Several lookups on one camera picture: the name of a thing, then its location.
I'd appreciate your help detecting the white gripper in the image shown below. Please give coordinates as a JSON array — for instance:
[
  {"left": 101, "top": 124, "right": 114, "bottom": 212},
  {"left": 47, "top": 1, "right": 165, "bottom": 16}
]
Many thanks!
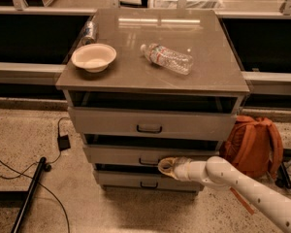
[{"left": 158, "top": 157, "right": 201, "bottom": 182}]

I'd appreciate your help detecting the grey drawer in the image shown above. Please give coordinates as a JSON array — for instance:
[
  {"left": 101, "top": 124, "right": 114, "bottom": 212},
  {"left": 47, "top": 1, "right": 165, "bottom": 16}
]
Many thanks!
[
  {"left": 93, "top": 170, "right": 204, "bottom": 192},
  {"left": 68, "top": 107, "right": 236, "bottom": 141},
  {"left": 83, "top": 146, "right": 218, "bottom": 166}
]

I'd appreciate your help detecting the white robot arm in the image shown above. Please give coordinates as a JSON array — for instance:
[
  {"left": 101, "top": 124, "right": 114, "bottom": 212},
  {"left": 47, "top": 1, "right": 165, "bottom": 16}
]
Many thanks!
[{"left": 158, "top": 156, "right": 291, "bottom": 233}]

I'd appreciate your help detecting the grey bottom drawer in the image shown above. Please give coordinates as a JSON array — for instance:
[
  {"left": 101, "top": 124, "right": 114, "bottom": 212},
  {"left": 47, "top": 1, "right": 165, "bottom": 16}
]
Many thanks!
[{"left": 93, "top": 170, "right": 204, "bottom": 192}]

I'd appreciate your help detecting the grey drawer cabinet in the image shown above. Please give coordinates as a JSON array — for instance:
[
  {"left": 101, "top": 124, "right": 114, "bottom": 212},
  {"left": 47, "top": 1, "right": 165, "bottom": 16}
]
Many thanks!
[{"left": 55, "top": 8, "right": 251, "bottom": 194}]

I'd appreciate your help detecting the grey top drawer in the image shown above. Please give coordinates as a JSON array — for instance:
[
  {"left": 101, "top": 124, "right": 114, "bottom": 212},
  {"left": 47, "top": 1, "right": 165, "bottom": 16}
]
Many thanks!
[{"left": 68, "top": 107, "right": 236, "bottom": 141}]

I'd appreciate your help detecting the orange backpack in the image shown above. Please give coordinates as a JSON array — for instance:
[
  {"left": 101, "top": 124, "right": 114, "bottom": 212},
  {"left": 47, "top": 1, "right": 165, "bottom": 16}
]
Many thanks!
[{"left": 219, "top": 116, "right": 283, "bottom": 180}]

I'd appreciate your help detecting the black power adapter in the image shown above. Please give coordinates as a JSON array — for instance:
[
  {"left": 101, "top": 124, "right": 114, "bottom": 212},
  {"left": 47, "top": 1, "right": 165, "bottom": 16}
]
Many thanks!
[{"left": 57, "top": 135, "right": 71, "bottom": 151}]

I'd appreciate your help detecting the clear plastic water bottle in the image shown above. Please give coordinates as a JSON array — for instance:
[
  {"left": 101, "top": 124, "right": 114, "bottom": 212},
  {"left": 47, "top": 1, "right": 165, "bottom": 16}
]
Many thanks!
[{"left": 140, "top": 43, "right": 193, "bottom": 75}]

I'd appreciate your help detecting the black object beside backpack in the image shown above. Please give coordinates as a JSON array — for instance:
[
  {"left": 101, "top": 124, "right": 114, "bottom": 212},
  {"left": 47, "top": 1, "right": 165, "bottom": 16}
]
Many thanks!
[{"left": 275, "top": 163, "right": 291, "bottom": 189}]

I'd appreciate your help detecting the black metal floor pole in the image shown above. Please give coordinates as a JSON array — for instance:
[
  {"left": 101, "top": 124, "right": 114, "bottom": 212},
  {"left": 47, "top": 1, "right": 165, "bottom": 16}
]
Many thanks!
[{"left": 11, "top": 157, "right": 47, "bottom": 233}]

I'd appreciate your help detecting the white paper bowl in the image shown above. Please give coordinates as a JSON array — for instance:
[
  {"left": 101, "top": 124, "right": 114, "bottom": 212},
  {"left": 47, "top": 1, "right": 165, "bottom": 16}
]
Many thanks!
[{"left": 71, "top": 44, "right": 116, "bottom": 73}]

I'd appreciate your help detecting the silver soda can on cabinet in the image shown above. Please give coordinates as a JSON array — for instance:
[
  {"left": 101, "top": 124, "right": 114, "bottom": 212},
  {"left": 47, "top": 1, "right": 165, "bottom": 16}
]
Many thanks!
[{"left": 81, "top": 21, "right": 97, "bottom": 45}]

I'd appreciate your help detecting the black cable on floor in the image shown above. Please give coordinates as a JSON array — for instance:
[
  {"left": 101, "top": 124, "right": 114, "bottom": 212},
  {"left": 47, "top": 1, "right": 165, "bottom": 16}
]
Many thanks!
[{"left": 0, "top": 116, "right": 72, "bottom": 233}]

